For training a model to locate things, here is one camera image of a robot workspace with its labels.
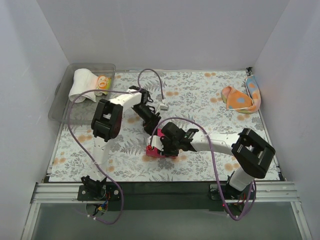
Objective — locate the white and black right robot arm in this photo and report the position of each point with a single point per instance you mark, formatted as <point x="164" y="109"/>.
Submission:
<point x="253" y="154"/>

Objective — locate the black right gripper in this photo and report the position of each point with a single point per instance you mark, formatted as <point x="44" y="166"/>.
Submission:
<point x="165" y="146"/>

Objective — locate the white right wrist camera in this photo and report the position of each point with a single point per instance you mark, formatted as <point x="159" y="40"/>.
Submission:
<point x="155" y="142"/>

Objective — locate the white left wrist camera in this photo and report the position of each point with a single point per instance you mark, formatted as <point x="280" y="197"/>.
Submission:
<point x="162" y="106"/>

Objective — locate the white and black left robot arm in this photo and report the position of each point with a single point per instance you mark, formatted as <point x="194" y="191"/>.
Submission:
<point x="106" y="126"/>

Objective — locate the orange blue patterned towel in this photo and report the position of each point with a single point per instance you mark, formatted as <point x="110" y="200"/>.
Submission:
<point x="245" y="103"/>

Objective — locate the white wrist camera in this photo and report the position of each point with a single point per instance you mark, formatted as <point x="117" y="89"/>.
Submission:
<point x="162" y="106"/>
<point x="155" y="142"/>

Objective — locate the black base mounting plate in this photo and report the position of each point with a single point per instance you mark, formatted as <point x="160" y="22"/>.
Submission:
<point x="157" y="195"/>

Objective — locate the orange patterned rolled towel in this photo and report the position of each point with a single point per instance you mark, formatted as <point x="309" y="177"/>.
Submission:
<point x="103" y="83"/>

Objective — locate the aluminium frame rail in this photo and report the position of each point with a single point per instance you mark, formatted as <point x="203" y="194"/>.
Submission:
<point x="267" y="191"/>

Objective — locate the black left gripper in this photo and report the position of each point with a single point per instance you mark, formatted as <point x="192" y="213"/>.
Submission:
<point x="152" y="124"/>

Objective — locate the white rolled towel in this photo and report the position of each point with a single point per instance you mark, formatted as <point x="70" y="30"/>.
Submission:
<point x="83" y="80"/>

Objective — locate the red microfiber towel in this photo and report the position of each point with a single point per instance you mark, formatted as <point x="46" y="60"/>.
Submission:
<point x="152" y="152"/>

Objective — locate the clear grey plastic tray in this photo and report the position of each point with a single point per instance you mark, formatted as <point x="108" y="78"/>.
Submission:
<point x="82" y="113"/>

